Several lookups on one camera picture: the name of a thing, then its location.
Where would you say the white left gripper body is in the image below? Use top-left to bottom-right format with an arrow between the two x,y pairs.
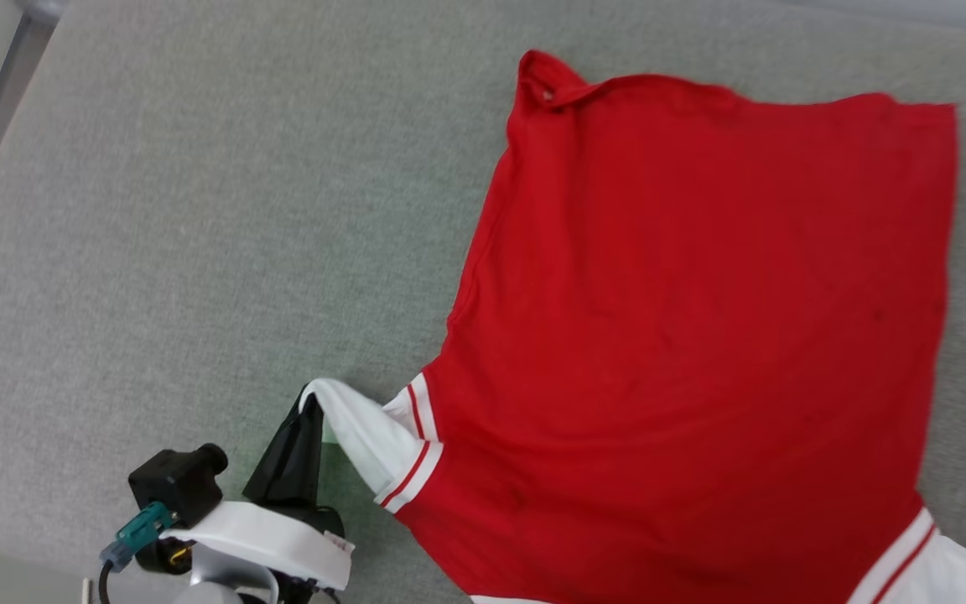
160,502 -> 356,604

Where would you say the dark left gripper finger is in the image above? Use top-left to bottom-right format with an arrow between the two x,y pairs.
243,393 -> 314,508
310,388 -> 326,509

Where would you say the thick black cable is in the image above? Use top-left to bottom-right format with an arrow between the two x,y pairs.
96,502 -> 175,604

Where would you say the red and white garment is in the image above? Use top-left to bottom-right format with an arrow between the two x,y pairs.
305,50 -> 966,604

